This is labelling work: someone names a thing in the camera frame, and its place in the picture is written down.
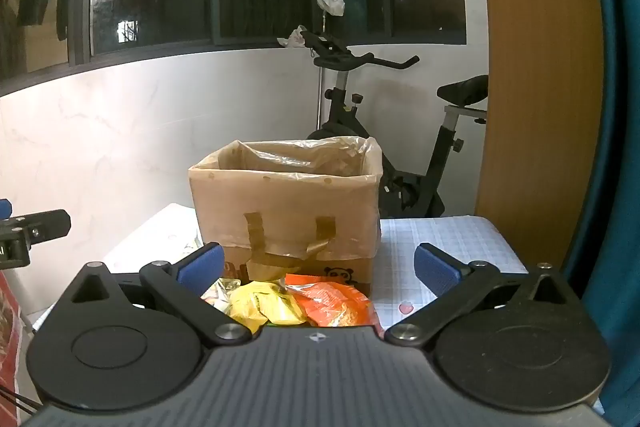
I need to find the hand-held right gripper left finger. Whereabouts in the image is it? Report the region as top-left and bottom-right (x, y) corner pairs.
(62, 243), (252, 349)

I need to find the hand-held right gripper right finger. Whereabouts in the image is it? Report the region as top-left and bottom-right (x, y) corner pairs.
(384, 243), (581, 348)

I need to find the yellow snack bag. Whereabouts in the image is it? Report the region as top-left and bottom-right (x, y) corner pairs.
(229, 282), (309, 333)

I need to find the brown cardboard box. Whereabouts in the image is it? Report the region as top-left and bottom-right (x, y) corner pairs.
(188, 136), (383, 300)

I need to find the orange snack packet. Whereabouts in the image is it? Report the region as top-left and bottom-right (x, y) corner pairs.
(285, 274), (382, 330)

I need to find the pale snack packet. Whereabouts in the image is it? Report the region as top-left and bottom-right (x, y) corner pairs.
(201, 277), (242, 309)

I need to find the red printed bag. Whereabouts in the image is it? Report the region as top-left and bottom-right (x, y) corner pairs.
(0, 271), (24, 427)

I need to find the black exercise bike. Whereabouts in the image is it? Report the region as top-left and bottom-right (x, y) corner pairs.
(300, 27), (490, 220)

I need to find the thin metal pole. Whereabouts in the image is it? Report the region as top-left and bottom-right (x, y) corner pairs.
(317, 9), (330, 130)

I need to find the wooden door panel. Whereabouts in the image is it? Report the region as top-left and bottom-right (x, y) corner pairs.
(472, 0), (604, 269)

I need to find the teal curtain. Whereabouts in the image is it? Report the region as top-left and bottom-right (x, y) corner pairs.
(562, 0), (640, 427)

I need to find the crumpled white tissue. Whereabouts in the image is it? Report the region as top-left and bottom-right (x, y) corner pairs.
(277, 26), (307, 49)

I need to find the black cable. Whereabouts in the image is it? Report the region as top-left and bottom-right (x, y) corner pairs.
(0, 386), (42, 414)

